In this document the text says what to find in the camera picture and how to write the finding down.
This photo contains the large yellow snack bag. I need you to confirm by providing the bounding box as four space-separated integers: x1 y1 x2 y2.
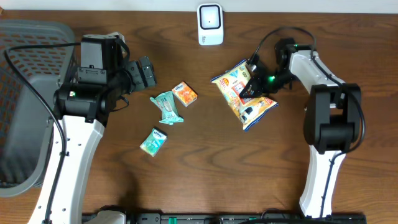
211 60 279 131

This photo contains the teal wet-wipe packet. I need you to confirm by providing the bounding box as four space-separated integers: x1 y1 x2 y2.
150 91 184 125

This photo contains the orange tissue packet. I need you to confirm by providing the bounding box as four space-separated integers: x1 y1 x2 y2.
172 82 198 107

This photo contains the green Kleenex tissue packet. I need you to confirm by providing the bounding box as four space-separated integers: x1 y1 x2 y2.
140 128 167 157

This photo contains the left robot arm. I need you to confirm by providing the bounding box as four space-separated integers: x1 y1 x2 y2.
29 32 156 223

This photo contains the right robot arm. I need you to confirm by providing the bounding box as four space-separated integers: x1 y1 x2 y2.
239 38 364 218

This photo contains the white barcode scanner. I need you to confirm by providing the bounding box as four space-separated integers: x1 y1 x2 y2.
197 3 224 45

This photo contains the grey plastic basket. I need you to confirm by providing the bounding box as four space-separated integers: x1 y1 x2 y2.
1 19 76 197

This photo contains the black mounting rail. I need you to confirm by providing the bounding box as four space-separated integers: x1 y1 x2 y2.
82 212 368 224

